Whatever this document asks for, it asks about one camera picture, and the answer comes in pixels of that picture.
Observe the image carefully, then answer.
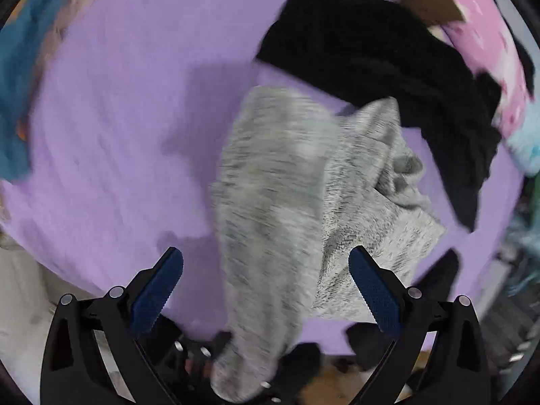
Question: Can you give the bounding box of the grey white knit sweater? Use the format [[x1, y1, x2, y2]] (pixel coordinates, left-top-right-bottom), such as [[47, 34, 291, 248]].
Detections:
[[211, 86, 444, 402]]

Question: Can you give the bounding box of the blue pillow with orange prints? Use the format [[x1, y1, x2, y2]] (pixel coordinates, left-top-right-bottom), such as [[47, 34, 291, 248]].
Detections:
[[1, 0, 93, 182]]

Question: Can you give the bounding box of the purple bed sheet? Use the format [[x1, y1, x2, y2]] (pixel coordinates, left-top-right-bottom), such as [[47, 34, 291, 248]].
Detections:
[[5, 0, 523, 355]]

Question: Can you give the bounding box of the black unfolded garment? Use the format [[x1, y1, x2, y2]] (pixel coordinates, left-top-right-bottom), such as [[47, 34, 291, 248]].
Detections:
[[257, 0, 502, 231]]

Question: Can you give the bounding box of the pink blue floral quilt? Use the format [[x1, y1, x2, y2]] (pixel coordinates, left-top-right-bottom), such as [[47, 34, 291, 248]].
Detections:
[[429, 0, 539, 177]]

